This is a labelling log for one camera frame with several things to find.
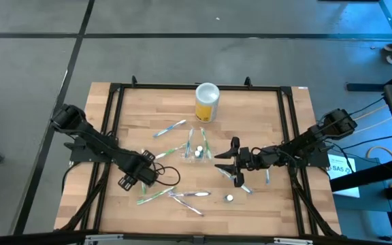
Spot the black metal beam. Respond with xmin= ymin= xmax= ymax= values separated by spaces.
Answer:
xmin=329 ymin=156 xmax=392 ymax=193

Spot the long black cable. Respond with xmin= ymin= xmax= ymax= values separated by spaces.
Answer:
xmin=325 ymin=131 xmax=392 ymax=151

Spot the silver corner bracket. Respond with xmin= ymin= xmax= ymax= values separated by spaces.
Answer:
xmin=84 ymin=233 xmax=125 ymax=243
xmin=272 ymin=237 xmax=314 ymax=245

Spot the coiled orange cable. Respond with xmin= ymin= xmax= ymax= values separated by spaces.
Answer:
xmin=365 ymin=145 xmax=392 ymax=161

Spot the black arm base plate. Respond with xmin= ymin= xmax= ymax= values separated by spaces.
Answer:
xmin=69 ymin=135 xmax=117 ymax=163
xmin=282 ymin=139 xmax=331 ymax=168

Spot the clear acrylic organizer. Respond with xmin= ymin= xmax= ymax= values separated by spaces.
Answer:
xmin=180 ymin=144 xmax=214 ymax=163

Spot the black aluminium table frame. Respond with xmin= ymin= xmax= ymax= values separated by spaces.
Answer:
xmin=53 ymin=75 xmax=342 ymax=239

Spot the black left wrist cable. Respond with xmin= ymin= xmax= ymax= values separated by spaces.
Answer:
xmin=150 ymin=161 xmax=182 ymax=188

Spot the white SA5 sign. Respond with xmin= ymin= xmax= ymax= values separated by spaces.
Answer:
xmin=327 ymin=153 xmax=361 ymax=199

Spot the black floor bar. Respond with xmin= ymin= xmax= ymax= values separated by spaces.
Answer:
xmin=346 ymin=82 xmax=387 ymax=93

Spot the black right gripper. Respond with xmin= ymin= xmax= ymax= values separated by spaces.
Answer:
xmin=214 ymin=137 xmax=263 ymax=188

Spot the yellow canister with white lid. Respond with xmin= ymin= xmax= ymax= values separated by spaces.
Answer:
xmin=194 ymin=82 xmax=221 ymax=124

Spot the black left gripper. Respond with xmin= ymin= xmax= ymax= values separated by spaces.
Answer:
xmin=117 ymin=149 xmax=159 ymax=192

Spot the cream cable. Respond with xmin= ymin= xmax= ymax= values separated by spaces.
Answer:
xmin=352 ymin=103 xmax=392 ymax=137

